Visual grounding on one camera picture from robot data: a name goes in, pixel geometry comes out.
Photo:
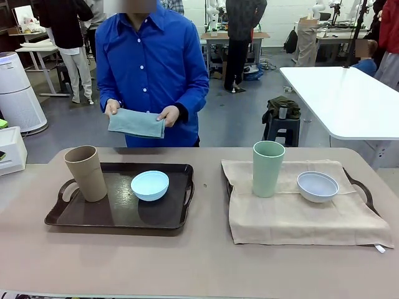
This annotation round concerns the person in blue shirt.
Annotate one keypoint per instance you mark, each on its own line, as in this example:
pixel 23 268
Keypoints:
pixel 149 62

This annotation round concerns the person in red jacket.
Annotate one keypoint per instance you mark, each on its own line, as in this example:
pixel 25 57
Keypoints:
pixel 391 31

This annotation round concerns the person's right hand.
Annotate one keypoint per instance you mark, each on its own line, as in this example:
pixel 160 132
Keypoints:
pixel 113 108

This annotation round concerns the white foam box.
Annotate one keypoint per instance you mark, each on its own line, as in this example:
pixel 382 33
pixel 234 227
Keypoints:
pixel 12 140

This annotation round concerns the metal tumbler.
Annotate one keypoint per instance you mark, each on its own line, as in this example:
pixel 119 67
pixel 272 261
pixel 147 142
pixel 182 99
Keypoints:
pixel 283 112

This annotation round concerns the person in plaid shirt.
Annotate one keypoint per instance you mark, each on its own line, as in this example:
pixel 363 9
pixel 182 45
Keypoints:
pixel 174 6

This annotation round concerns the person in dark clothes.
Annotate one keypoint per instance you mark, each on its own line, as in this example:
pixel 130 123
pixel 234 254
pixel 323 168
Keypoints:
pixel 240 31

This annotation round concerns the wooden top workbench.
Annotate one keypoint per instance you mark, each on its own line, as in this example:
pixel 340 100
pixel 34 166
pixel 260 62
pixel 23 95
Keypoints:
pixel 215 35

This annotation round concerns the grey white bowl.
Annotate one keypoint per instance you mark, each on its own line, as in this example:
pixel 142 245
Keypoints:
pixel 318 194

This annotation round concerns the person black top beige trousers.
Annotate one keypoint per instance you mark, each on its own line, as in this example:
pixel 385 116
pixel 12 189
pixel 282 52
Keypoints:
pixel 62 25

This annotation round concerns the tall brown cup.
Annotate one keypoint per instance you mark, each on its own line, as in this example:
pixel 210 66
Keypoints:
pixel 87 177

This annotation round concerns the white desk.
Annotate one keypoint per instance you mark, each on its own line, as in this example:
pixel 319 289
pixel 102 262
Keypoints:
pixel 37 46

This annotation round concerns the person's left hand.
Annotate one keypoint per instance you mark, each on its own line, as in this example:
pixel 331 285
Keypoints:
pixel 171 116

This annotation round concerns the black tripod pole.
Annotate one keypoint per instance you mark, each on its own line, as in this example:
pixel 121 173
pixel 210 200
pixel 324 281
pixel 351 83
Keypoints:
pixel 358 25

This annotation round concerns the beige covered stand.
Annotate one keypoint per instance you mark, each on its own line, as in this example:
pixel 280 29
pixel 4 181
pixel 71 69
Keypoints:
pixel 305 43

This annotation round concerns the white table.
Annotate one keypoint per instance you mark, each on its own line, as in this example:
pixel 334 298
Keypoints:
pixel 343 99

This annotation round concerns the beige cloth mat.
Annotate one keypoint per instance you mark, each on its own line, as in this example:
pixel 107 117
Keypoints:
pixel 296 221

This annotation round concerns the teal cloth mat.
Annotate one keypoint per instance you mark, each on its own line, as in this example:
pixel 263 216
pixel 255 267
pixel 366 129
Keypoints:
pixel 134 124

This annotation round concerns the olive green jacket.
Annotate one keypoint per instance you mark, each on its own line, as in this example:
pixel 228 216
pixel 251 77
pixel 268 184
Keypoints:
pixel 277 106

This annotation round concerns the tall pale green cup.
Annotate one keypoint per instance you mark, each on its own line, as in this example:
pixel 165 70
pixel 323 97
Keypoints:
pixel 268 177

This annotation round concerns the white air purifier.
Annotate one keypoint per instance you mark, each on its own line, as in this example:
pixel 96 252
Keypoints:
pixel 18 102

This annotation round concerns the yellow green sponge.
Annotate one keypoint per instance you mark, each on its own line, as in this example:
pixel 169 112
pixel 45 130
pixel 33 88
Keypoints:
pixel 3 123

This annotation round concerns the person's left forearm blue sleeve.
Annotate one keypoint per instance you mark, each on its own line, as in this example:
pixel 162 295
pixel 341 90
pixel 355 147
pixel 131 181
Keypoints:
pixel 196 96

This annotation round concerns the light blue bowl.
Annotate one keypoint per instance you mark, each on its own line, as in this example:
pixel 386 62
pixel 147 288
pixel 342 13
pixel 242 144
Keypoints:
pixel 149 190

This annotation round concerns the seated person blue top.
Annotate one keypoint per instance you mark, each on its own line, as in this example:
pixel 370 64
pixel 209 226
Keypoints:
pixel 368 67

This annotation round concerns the black plastic stool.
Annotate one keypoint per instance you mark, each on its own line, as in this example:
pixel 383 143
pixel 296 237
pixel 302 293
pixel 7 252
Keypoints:
pixel 282 130

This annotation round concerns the black backpack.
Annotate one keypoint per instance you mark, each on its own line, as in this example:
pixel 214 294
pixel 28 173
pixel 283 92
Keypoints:
pixel 291 42

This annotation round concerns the person's right forearm blue sleeve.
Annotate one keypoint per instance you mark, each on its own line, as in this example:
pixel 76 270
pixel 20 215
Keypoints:
pixel 107 90

